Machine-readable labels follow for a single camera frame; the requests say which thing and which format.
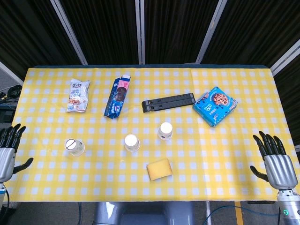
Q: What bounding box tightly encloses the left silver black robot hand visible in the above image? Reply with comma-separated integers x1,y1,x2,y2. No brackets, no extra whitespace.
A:
0,123,34,183

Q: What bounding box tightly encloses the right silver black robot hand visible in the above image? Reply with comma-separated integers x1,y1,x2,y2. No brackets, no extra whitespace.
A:
249,131,300,190

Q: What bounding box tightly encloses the white paper cup slash mark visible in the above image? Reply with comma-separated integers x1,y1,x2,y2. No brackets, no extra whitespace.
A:
64,138,85,157

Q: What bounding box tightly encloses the white paper cup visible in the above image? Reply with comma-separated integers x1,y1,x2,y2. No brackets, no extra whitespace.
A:
124,134,141,152
157,121,173,141

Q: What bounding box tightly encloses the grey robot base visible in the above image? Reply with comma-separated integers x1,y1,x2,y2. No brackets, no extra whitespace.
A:
93,201,195,225

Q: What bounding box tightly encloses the white table leg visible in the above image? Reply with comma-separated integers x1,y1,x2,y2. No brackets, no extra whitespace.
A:
205,201,212,225

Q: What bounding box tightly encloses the blue chocolate chip cookie box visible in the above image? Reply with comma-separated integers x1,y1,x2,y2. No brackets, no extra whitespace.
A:
192,86,239,128

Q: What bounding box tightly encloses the white snack bag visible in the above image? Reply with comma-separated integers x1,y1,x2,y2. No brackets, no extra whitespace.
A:
65,79,91,113

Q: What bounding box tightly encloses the yellow sponge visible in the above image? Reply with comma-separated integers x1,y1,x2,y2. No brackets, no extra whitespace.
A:
146,158,173,181

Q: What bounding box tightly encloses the blue sandwich cookie box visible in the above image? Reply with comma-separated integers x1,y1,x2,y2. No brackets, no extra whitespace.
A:
104,74,132,119

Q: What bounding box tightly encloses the black folded stand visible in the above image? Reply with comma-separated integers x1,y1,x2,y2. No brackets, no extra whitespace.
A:
141,92,196,114

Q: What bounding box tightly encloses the yellow white checked tablecloth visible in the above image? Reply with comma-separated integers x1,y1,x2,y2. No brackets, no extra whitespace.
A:
3,67,300,203

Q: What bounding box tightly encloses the blue cable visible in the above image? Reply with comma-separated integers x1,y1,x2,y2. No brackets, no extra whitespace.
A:
203,205,279,225
77,202,83,225

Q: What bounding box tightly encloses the black cable bundle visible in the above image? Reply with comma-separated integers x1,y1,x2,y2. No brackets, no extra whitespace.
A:
0,84,23,101

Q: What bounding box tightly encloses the white partition frame post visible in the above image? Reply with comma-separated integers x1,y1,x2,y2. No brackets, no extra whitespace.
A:
270,38,300,75
50,0,89,66
195,0,229,64
135,0,145,65
0,60,24,86

